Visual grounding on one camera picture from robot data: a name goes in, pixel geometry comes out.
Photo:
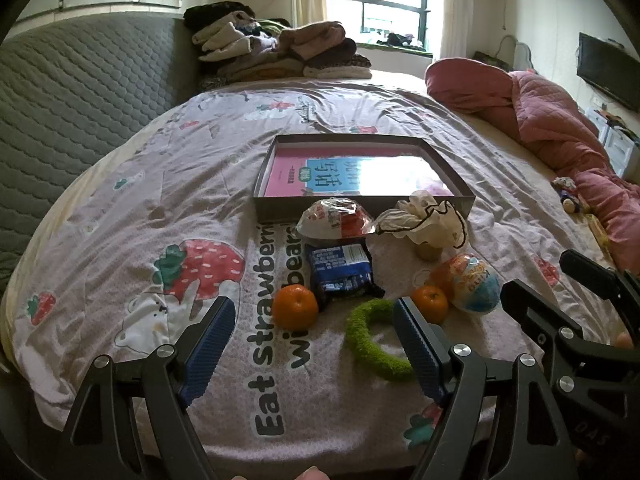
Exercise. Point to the blue snack packet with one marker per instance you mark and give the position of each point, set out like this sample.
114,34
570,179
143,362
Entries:
340,265

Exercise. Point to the white oval mirror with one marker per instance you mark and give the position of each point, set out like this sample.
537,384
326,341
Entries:
522,55

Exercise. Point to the grey quilted headboard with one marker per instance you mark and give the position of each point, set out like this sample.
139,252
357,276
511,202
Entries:
75,110

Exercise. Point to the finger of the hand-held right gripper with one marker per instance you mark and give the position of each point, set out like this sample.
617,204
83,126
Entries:
595,272
530,305

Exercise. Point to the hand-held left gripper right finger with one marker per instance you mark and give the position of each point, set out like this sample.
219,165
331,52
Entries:
420,355

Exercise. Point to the dark bag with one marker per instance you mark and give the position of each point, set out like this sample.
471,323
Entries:
487,58

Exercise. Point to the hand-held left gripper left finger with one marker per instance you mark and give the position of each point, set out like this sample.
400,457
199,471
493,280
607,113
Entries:
210,345

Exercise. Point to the dark clothes on windowsill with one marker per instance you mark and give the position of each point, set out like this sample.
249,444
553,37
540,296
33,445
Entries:
400,39

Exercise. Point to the shallow grey cardboard box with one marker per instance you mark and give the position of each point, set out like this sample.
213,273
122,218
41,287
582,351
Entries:
280,208

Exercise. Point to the pile of folded clothes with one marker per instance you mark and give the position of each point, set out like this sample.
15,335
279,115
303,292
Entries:
310,45

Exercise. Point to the yellow packet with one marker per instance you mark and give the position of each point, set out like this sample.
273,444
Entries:
597,232

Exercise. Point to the pink quilt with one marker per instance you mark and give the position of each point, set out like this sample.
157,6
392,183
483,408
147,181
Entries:
540,115

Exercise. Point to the strawberry print bed sheet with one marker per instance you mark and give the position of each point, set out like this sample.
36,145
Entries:
150,185

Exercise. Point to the orange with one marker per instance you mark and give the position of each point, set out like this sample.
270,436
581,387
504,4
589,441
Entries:
295,307
432,305

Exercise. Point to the red and white snack bag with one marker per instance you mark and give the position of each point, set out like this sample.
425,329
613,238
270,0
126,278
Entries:
325,225

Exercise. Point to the wall television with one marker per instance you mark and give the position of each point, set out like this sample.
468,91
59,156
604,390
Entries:
607,67

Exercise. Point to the white scrunchie with black trim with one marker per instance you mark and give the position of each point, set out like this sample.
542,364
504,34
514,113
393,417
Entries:
425,225

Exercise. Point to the colourful egg-shaped toy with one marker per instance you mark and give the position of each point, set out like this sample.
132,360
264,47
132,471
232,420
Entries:
472,285

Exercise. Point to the pink and blue book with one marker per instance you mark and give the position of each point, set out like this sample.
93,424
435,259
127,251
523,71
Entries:
290,175

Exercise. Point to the white drawer unit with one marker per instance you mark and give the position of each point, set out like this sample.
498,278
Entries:
617,145

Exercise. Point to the window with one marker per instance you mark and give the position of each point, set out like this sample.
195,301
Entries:
395,15

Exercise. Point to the small blue doll toy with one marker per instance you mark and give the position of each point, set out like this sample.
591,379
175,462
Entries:
570,202

